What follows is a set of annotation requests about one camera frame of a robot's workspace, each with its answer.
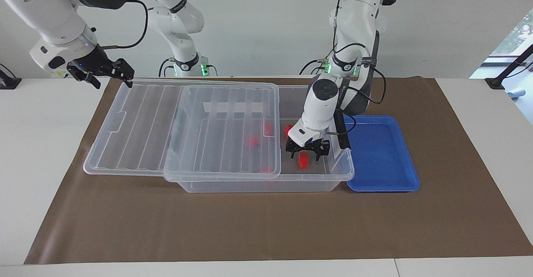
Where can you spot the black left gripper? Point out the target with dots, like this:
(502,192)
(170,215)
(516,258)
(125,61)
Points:
(310,147)

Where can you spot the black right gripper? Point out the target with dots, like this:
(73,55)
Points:
(93,64)

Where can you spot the red block with notched end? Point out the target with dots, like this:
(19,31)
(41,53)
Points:
(304,161)

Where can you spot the clear ribbed box lid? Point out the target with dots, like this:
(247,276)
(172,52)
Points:
(141,135)

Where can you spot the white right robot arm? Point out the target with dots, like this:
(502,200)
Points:
(50,14)

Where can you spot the clear plastic storage box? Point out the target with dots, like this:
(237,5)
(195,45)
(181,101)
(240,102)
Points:
(308,177)

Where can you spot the small red cube block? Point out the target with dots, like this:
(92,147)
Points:
(288,131)

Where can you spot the blue plastic tray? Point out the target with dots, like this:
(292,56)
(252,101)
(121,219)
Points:
(379,156)

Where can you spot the brown paper table mat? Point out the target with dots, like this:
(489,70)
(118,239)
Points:
(250,227)

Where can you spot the black desk object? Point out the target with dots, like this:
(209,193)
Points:
(8,81)

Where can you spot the light blue small object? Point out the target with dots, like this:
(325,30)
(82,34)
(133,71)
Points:
(516,93)

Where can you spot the black angled stand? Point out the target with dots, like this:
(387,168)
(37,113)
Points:
(514,62)

